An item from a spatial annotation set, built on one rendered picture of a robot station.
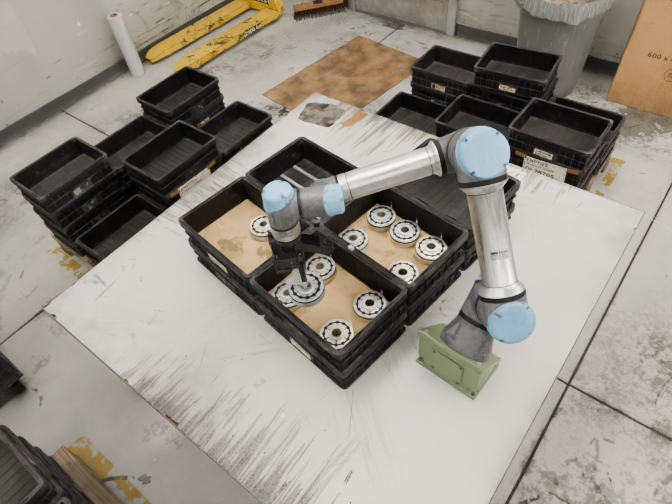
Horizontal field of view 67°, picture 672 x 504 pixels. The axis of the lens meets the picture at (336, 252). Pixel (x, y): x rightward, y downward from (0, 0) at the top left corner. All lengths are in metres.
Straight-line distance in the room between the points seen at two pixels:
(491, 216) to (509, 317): 0.25
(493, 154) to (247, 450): 1.05
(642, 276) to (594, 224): 0.90
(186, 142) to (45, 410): 1.50
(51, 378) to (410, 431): 1.90
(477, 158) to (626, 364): 1.64
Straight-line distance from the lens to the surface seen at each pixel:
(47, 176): 3.14
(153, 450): 2.50
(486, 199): 1.25
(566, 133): 2.86
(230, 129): 3.17
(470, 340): 1.47
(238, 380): 1.69
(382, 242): 1.76
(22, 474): 2.12
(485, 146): 1.22
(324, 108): 2.60
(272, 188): 1.22
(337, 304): 1.61
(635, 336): 2.74
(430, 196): 1.92
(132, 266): 2.11
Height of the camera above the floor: 2.16
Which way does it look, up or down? 50 degrees down
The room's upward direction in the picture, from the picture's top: 8 degrees counter-clockwise
